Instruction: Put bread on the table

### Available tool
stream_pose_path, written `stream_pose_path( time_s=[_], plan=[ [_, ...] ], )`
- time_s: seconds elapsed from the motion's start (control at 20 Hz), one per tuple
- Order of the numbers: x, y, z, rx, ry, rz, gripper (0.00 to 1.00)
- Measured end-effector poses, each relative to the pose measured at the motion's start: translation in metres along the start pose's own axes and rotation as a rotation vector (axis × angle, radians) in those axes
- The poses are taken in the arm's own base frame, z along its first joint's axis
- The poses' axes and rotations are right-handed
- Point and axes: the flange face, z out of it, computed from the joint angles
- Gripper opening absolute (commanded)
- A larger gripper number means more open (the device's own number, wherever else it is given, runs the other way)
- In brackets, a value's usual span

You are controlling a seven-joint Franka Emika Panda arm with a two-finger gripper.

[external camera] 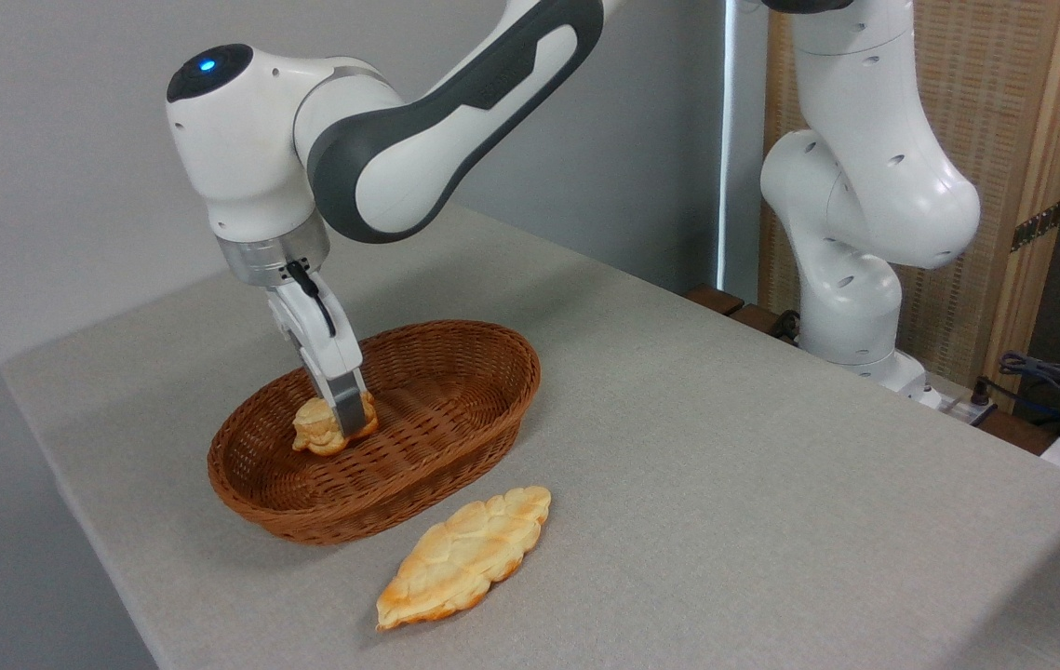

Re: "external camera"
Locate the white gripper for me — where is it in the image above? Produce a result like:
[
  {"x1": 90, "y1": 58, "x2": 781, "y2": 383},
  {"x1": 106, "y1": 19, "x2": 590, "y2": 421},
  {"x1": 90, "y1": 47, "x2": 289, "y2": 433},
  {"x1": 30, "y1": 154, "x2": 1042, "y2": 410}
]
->
[{"x1": 267, "y1": 277, "x2": 374, "y2": 439}]

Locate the small round bread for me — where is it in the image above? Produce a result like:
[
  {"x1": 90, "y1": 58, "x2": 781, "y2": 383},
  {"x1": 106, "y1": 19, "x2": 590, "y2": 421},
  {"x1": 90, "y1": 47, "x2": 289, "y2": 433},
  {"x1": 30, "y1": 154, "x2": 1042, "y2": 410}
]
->
[{"x1": 292, "y1": 389, "x2": 379, "y2": 457}]

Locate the long leaf-shaped bread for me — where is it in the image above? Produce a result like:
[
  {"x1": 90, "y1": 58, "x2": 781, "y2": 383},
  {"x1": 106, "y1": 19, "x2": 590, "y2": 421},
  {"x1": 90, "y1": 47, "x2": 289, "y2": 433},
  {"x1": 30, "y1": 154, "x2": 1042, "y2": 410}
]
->
[{"x1": 375, "y1": 485, "x2": 553, "y2": 633}]

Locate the brown wicker basket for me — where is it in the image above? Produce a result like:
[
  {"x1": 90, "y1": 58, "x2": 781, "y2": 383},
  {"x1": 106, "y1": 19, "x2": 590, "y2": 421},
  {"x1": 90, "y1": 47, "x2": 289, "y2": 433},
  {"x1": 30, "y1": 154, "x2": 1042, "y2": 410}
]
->
[{"x1": 207, "y1": 319, "x2": 542, "y2": 546}]

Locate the grey tablecloth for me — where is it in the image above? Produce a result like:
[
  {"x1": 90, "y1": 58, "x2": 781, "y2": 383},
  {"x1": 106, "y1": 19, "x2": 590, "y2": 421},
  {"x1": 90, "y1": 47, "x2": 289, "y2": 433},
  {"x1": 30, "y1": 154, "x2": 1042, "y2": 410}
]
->
[{"x1": 0, "y1": 205, "x2": 1060, "y2": 670}]

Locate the wooden bamboo folding screen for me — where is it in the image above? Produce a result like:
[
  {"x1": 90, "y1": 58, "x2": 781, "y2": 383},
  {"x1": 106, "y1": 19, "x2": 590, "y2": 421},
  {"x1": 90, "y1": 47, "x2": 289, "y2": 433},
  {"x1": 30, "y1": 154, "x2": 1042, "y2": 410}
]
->
[{"x1": 758, "y1": 0, "x2": 1060, "y2": 410}]

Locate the metal screen hinge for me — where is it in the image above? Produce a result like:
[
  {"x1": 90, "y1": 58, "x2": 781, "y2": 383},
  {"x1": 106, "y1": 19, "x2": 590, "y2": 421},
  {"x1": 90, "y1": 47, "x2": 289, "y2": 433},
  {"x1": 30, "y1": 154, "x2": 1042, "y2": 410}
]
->
[{"x1": 1011, "y1": 198, "x2": 1060, "y2": 252}]

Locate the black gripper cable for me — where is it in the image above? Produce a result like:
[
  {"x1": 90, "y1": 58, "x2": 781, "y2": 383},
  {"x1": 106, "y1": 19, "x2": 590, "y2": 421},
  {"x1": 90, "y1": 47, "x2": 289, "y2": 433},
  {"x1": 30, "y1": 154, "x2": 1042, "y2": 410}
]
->
[{"x1": 286, "y1": 261, "x2": 338, "y2": 339}]

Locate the black cable bundle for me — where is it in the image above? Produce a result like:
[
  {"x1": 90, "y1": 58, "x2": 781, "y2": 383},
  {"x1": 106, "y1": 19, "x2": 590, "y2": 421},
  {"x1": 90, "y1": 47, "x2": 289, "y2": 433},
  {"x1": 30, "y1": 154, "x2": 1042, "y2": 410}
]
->
[{"x1": 974, "y1": 351, "x2": 1060, "y2": 438}]

